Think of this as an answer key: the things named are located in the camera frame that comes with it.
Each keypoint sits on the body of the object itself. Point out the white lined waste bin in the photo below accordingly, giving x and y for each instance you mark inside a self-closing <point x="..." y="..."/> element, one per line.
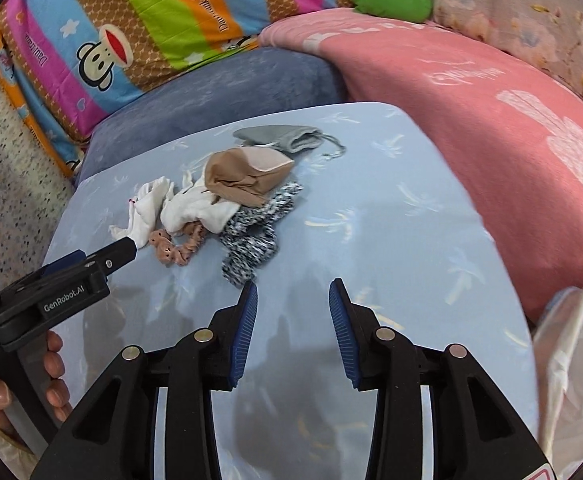
<point x="581" y="360"/>

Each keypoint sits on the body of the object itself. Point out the blue-grey sofa cushion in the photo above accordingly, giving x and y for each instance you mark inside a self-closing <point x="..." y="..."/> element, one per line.
<point x="221" y="85"/>

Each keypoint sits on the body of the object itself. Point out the tan stocking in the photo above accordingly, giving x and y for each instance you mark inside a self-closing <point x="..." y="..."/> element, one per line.
<point x="241" y="170"/>

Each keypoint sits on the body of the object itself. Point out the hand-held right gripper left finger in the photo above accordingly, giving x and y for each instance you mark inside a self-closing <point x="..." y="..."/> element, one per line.
<point x="244" y="335"/>

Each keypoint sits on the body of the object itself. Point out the light blue tablecloth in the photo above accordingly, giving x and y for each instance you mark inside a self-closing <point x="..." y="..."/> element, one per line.
<point x="396" y="240"/>

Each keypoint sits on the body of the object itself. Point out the white speckled cloth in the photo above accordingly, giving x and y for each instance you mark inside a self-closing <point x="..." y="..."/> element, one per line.
<point x="21" y="185"/>

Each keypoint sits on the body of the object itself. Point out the white crumpled cloth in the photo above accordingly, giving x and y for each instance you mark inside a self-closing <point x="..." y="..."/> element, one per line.
<point x="196" y="210"/>

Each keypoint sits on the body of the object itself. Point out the grey floral cover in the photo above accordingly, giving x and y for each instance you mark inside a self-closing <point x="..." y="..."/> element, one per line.
<point x="521" y="10"/>

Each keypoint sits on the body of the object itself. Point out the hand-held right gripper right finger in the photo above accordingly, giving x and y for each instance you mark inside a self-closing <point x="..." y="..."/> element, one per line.
<point x="341" y="335"/>

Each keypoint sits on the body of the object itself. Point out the tan scrunchie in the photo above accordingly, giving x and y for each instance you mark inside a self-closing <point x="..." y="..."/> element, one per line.
<point x="181" y="252"/>

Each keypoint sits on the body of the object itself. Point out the white sock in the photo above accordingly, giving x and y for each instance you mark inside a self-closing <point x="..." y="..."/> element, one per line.
<point x="146" y="210"/>

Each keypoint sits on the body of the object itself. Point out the black and white knit cloth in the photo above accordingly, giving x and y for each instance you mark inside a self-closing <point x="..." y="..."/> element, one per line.
<point x="249" y="250"/>

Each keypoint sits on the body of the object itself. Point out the colourful monkey print pillow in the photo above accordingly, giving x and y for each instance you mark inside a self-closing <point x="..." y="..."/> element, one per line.
<point x="146" y="20"/>

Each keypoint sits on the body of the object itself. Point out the person's left hand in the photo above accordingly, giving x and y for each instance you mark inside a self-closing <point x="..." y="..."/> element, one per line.
<point x="55" y="365"/>

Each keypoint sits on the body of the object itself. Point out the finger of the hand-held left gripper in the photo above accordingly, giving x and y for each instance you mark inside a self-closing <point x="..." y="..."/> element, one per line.
<point x="63" y="262"/>
<point x="119" y="255"/>

